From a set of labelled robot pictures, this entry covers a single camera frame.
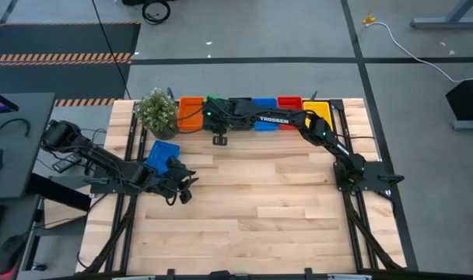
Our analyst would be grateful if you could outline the black desk foot beam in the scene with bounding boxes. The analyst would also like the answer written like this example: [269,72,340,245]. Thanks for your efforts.
[26,173,93,212]

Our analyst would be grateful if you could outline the long black cable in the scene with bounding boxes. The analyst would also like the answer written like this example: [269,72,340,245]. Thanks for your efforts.
[90,0,132,100]

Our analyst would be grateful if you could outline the grey desk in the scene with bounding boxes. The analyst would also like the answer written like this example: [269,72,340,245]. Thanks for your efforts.
[0,92,55,201]

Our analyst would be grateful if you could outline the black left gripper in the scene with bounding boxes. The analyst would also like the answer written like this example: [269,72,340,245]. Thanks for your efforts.
[142,157,199,195]

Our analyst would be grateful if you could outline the black metal rig frame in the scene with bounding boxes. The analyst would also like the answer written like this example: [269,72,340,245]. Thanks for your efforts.
[82,99,407,275]

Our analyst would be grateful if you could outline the red plastic basket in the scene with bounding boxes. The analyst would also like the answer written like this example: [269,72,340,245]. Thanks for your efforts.
[276,96,304,131]

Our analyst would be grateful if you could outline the black computer mouse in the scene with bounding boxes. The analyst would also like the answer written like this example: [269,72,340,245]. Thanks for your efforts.
[0,234,27,276]

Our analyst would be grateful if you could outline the orange plastic basket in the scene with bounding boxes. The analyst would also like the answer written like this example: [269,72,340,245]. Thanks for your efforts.
[177,96,205,132]

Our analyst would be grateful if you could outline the black power adapter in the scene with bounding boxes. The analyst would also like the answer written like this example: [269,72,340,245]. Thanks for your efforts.
[51,153,82,174]

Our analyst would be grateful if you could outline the blue plastic basket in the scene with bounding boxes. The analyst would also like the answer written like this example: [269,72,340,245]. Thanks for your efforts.
[144,139,182,177]
[251,97,280,132]

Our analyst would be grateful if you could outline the yellow plastic basket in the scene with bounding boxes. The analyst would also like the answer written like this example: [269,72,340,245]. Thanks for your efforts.
[302,100,334,132]

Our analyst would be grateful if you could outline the black box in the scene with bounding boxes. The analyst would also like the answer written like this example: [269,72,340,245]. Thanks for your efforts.
[445,77,473,121]

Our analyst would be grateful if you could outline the coiled black cable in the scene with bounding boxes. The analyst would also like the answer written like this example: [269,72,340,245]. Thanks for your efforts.
[141,0,172,26]

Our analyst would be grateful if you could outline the black hazard-striped floor mat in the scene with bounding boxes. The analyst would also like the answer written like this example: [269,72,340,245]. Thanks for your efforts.
[0,22,142,107]

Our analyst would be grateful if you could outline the potted green plant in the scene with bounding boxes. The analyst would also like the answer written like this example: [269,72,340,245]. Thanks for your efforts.
[134,87,181,141]

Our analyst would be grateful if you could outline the white cable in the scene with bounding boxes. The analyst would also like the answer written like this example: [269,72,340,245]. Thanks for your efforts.
[366,21,473,83]

